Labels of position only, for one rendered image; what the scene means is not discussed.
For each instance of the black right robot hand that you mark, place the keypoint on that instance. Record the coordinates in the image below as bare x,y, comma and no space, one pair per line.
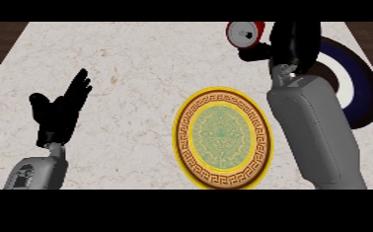
293,43

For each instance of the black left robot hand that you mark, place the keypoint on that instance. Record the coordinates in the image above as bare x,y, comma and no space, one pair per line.
60,114

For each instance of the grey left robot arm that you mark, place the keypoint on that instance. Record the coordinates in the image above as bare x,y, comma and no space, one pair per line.
41,171

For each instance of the red can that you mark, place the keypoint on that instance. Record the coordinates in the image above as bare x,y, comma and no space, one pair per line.
245,33

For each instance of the blue white brown ringed plate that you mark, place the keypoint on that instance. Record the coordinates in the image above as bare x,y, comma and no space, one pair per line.
349,84

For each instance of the yellow brown green patterned plate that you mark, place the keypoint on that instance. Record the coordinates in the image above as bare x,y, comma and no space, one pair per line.
223,138

